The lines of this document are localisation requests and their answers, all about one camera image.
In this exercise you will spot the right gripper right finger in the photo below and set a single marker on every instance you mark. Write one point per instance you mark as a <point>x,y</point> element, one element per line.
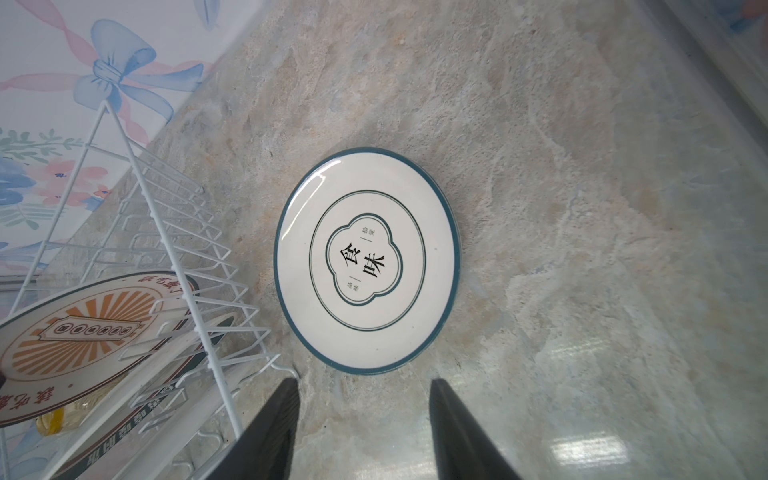
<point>462,449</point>

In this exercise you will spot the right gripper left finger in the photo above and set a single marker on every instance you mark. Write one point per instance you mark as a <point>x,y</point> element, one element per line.
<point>265,450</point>

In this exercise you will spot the orange sunburst plate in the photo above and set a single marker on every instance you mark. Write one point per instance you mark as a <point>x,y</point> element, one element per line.
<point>66,347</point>

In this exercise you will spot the green red rim plate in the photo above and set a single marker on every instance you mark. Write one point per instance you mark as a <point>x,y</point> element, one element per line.
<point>126,406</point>

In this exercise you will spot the yellow glass cup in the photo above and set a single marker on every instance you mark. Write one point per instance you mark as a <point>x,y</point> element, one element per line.
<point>70,416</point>

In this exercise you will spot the white wire dish rack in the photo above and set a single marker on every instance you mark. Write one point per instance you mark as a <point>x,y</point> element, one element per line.
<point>106,206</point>

